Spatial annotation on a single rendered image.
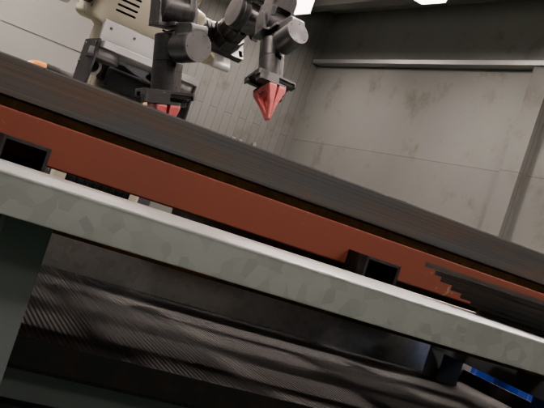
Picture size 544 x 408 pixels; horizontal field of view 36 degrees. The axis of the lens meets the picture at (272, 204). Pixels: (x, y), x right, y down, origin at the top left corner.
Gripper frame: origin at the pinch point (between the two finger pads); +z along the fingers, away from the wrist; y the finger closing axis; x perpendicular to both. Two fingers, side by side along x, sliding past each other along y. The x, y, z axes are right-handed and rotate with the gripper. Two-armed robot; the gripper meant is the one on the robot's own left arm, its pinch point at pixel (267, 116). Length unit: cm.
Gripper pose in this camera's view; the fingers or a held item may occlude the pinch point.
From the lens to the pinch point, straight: 187.6
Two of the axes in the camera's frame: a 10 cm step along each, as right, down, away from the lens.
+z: -0.6, 9.1, -4.1
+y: 8.0, 2.8, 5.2
